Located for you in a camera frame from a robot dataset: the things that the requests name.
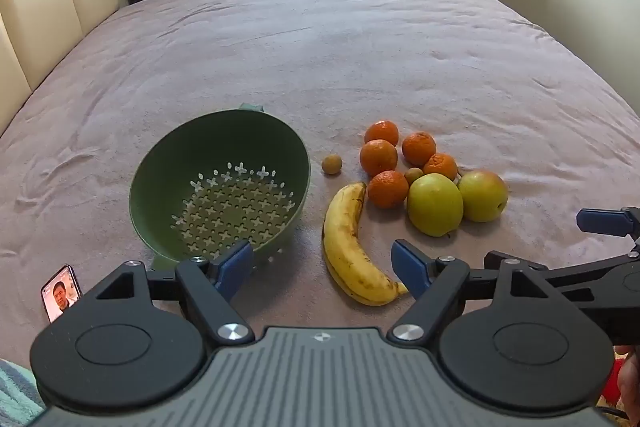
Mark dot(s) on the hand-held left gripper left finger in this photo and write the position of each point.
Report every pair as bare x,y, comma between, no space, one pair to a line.
234,268

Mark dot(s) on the small brown longan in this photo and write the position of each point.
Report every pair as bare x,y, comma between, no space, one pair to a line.
331,164
413,175

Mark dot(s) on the red cloth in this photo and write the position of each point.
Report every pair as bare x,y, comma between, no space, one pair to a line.
611,387

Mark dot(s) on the cream padded headboard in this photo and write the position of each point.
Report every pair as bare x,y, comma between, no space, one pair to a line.
50,7

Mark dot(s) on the yellow banana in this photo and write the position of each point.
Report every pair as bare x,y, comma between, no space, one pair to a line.
345,247

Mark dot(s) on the black smartphone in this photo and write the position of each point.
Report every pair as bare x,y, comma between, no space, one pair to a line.
61,294

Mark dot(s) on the yellow apple with red blush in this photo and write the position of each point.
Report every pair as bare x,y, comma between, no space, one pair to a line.
483,196

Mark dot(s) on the green plastic colander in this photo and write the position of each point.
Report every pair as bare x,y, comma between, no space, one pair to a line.
220,187

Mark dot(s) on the orange tangerine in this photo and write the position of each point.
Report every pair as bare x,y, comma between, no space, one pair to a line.
378,158
419,148
388,188
381,133
440,166

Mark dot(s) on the teal towel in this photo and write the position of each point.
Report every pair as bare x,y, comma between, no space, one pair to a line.
17,394

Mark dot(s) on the yellow green apple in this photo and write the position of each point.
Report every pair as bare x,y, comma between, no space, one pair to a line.
434,205

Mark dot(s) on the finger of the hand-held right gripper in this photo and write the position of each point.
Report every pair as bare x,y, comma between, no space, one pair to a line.
570,279
602,221

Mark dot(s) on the person's right forearm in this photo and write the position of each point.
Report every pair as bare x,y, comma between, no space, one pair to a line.
631,377

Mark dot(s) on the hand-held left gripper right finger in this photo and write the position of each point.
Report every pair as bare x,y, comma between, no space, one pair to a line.
411,268

